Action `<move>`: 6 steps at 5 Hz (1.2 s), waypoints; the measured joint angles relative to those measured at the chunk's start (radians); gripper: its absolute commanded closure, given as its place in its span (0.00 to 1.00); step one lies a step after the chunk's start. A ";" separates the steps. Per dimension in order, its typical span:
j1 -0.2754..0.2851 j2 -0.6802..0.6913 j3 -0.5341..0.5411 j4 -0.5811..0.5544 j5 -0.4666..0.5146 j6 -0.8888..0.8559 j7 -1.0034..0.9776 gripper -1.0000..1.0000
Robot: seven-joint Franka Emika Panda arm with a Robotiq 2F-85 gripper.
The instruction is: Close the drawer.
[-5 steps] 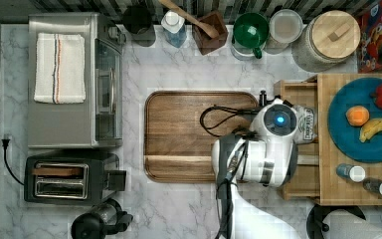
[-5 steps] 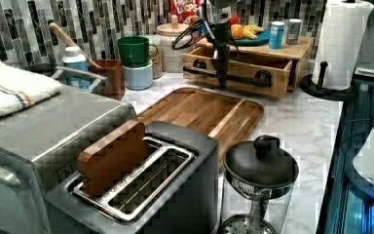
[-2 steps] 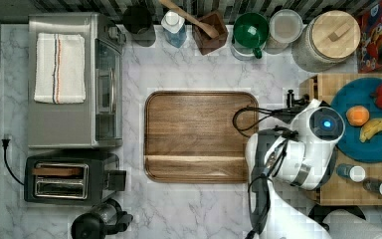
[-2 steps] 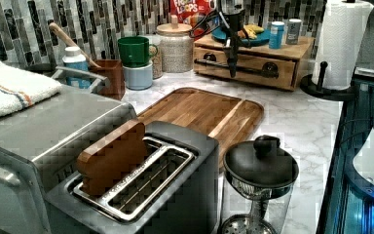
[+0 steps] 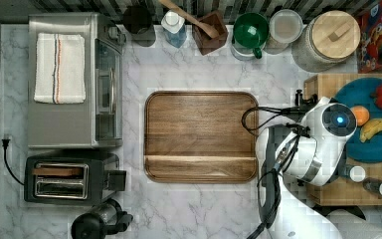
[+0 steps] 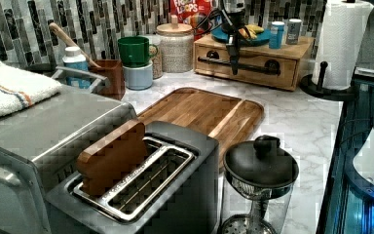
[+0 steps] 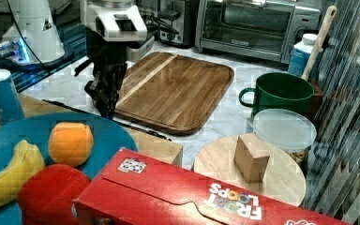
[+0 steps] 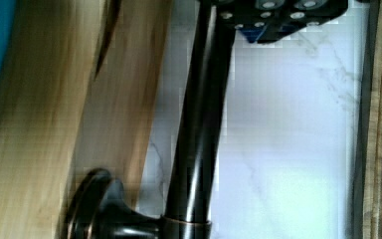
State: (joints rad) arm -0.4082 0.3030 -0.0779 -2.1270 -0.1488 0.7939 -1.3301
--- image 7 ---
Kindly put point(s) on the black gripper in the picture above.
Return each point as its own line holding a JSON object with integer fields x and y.
{"x": 109, "y": 59}

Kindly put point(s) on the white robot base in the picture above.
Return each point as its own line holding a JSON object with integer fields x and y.
{"x": 33, "y": 39}

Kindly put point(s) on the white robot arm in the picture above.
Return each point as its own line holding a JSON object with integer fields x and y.
{"x": 110, "y": 27}

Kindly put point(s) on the orange toy fruit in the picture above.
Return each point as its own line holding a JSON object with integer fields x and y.
{"x": 70, "y": 143}

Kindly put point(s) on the wooden cutting board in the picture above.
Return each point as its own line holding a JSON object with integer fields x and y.
{"x": 172, "y": 93}

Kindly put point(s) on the red Froot Loops box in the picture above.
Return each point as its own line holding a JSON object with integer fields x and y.
{"x": 133, "y": 189}

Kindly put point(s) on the blue salt shaker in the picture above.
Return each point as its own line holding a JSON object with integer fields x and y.
{"x": 10, "y": 105}

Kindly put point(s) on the grey two-slot toaster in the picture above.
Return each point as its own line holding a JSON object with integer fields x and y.
{"x": 181, "y": 16}

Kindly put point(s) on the red toy apple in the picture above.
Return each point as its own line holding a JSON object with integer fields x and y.
{"x": 47, "y": 197}

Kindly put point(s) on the teal plate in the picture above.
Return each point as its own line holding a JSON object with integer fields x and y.
{"x": 109, "y": 137}

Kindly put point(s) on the yellow toy banana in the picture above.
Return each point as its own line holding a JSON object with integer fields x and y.
{"x": 26, "y": 161}

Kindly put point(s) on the green mug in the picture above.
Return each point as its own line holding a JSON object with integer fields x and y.
{"x": 278, "y": 90}

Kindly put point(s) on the silver toaster oven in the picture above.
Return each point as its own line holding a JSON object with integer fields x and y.
{"x": 265, "y": 29}

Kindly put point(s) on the clear jar with plastic lid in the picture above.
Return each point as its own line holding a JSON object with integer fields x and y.
{"x": 287, "y": 130}

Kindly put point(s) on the blue bottle with white cap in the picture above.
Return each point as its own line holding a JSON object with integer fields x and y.
{"x": 300, "y": 54}

